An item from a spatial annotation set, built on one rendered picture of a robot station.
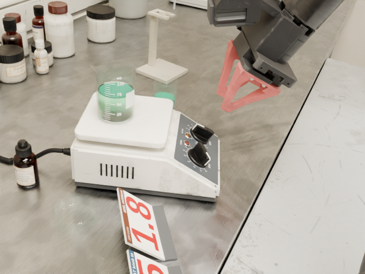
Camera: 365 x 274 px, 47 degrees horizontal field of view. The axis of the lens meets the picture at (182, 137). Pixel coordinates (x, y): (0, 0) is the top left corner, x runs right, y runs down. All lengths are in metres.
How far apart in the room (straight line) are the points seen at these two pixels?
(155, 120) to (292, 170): 0.24
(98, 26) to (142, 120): 0.49
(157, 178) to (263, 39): 0.22
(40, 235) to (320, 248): 0.34
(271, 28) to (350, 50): 1.47
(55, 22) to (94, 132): 0.43
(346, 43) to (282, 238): 1.48
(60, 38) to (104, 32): 0.13
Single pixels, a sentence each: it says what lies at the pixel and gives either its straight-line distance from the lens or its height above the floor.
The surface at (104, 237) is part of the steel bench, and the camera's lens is 0.54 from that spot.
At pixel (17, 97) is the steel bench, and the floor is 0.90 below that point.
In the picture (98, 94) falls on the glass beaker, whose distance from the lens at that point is 0.56.
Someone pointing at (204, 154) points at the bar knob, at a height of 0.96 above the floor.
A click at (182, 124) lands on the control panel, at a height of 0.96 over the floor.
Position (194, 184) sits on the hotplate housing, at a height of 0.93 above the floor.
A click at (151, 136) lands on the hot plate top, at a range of 0.55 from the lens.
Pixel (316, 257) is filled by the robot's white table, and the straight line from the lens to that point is 0.56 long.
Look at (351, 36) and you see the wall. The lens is 1.96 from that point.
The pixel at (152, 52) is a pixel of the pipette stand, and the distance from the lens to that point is 0.91.
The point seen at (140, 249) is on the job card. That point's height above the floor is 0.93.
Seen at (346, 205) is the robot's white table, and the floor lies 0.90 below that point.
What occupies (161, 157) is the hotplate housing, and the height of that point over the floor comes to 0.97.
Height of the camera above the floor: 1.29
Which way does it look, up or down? 34 degrees down
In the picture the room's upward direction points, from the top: 6 degrees clockwise
